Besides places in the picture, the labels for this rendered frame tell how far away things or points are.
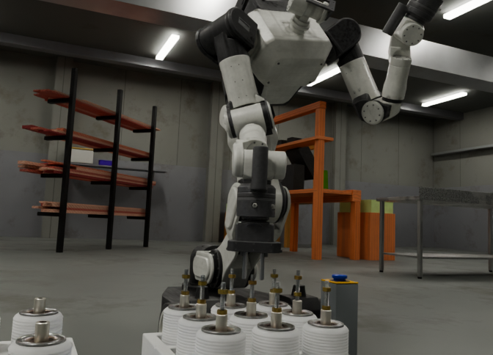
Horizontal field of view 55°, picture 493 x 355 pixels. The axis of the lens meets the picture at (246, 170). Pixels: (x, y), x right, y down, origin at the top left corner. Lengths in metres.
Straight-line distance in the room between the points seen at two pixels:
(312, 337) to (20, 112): 9.32
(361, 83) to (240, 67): 0.46
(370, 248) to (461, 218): 6.55
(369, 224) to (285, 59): 5.61
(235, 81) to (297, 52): 0.24
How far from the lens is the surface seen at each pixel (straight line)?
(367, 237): 6.96
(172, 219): 10.16
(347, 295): 1.28
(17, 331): 1.09
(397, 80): 1.58
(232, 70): 1.34
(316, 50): 1.51
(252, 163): 1.03
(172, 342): 1.14
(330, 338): 1.02
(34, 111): 10.05
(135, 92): 10.31
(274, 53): 1.43
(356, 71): 1.62
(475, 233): 12.95
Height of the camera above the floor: 0.46
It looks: 6 degrees up
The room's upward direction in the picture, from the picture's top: 3 degrees clockwise
